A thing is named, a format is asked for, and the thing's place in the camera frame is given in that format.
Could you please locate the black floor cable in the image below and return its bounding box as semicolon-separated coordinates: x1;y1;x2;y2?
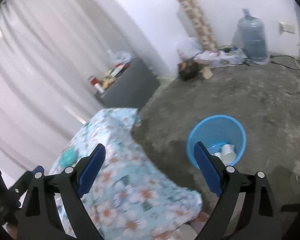
270;54;300;74

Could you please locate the clutter on cabinet top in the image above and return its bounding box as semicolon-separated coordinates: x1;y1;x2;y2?
88;50;132;95

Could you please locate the dark bag on floor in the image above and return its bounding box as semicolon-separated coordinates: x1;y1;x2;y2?
178;58;202;81

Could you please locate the floral blue bed sheet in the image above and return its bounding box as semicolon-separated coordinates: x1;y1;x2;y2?
50;108;203;239

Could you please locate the large water jug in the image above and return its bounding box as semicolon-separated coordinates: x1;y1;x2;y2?
237;8;269;64

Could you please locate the wall socket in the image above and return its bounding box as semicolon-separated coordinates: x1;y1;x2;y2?
279;22;295;34

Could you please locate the dark grey cabinet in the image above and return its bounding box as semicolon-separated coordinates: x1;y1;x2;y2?
95;58;160;110

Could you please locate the blue plastic trash basket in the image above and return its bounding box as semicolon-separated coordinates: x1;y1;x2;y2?
186;115;247;168

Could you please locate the floral bundle on floor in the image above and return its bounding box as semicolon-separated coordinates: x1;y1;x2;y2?
194;48;248;68

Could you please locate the teal round object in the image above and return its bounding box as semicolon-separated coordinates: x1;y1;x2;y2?
59;147;78;168

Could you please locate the patterned rolled mat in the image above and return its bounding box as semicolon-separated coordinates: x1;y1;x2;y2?
177;0;218;51

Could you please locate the white curtain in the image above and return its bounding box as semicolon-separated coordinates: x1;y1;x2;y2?
0;0;171;173

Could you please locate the white paper cup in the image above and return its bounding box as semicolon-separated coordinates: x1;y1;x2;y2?
213;144;236;165

